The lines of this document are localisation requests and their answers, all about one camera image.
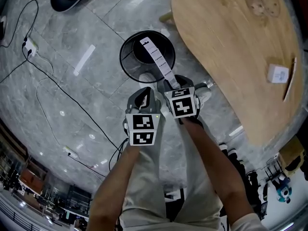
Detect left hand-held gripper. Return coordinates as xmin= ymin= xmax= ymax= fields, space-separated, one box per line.
xmin=123 ymin=87 xmax=162 ymax=146

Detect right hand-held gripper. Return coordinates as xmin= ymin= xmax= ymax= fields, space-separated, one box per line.
xmin=163 ymin=75 xmax=204 ymax=127

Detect black mesh waste bin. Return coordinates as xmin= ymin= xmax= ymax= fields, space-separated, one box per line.
xmin=119 ymin=30 xmax=177 ymax=84

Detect white box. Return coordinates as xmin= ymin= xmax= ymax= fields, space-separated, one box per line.
xmin=266 ymin=63 xmax=290 ymax=84

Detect person's left forearm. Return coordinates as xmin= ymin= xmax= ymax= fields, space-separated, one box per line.
xmin=86 ymin=144 xmax=145 ymax=231

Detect person's right forearm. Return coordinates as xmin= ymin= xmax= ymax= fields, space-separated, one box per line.
xmin=180 ymin=123 xmax=256 ymax=225

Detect wooden coffee table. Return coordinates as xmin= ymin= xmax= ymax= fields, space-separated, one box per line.
xmin=158 ymin=0 xmax=303 ymax=146

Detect person's left white shoe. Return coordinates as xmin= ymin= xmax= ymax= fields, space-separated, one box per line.
xmin=139 ymin=72 xmax=158 ymax=83

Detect person's white shoe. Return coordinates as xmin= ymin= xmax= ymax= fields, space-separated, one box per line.
xmin=194 ymin=82 xmax=213 ymax=107
xmin=139 ymin=72 xmax=158 ymax=83

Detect person's right white shoe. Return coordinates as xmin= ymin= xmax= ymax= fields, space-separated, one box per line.
xmin=194 ymin=82 xmax=213 ymax=107

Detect person's pale trousers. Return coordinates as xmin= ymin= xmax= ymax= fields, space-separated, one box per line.
xmin=119 ymin=113 xmax=223 ymax=227

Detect white power strip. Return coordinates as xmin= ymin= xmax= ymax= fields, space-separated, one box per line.
xmin=22 ymin=37 xmax=39 ymax=57
xmin=62 ymin=145 xmax=80 ymax=159

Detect clear glass cup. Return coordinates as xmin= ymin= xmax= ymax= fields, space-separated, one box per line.
xmin=244 ymin=0 xmax=282 ymax=18

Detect brown cardboard box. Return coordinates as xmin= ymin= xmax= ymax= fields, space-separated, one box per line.
xmin=278 ymin=135 xmax=305 ymax=178

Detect dark shelving unit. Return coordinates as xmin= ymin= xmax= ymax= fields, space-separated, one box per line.
xmin=0 ymin=121 xmax=93 ymax=231

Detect blue white toy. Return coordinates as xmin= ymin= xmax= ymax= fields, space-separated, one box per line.
xmin=275 ymin=185 xmax=294 ymax=204

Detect person's white shirt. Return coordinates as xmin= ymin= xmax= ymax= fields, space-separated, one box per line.
xmin=227 ymin=212 xmax=270 ymax=231

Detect black cable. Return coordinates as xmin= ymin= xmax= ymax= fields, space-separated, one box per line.
xmin=24 ymin=55 xmax=128 ymax=172
xmin=0 ymin=0 xmax=39 ymax=48

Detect white cable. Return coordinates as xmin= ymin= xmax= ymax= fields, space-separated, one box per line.
xmin=35 ymin=54 xmax=65 ymax=149

